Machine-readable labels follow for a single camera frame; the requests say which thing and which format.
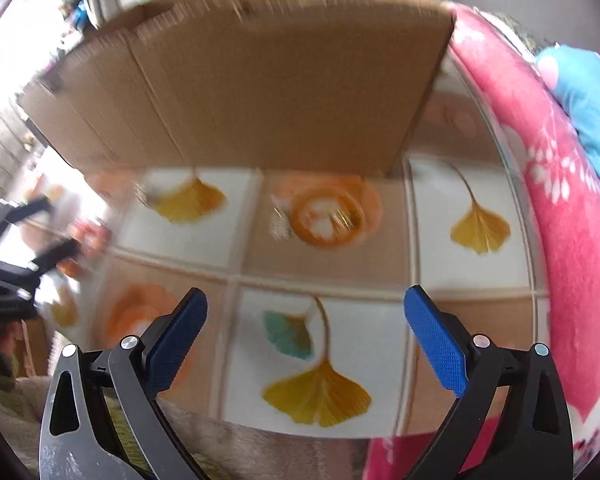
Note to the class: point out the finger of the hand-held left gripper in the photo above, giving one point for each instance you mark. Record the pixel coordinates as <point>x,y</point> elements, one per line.
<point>57,255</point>
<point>24,208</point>

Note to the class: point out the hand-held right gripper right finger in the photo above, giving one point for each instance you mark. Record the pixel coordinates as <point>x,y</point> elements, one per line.
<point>437,340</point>

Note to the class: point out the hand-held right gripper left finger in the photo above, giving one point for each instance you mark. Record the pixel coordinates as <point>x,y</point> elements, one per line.
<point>179,340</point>

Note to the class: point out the gold jewelry piece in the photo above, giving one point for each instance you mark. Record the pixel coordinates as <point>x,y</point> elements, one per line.
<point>347,218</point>

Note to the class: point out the brown cardboard box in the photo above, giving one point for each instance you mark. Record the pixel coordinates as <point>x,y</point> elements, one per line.
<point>280,80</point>

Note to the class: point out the ginkgo leaf patterned tablecloth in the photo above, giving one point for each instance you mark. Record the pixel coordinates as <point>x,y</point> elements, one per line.
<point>380,310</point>

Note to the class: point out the pink floral blanket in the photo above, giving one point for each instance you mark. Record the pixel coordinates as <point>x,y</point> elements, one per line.
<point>555,235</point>

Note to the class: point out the blue pillow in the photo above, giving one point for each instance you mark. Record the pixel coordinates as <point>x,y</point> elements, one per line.
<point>590,105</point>

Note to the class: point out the green patterned blanket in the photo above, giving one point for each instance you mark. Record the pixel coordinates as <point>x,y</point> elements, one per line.
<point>522,35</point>

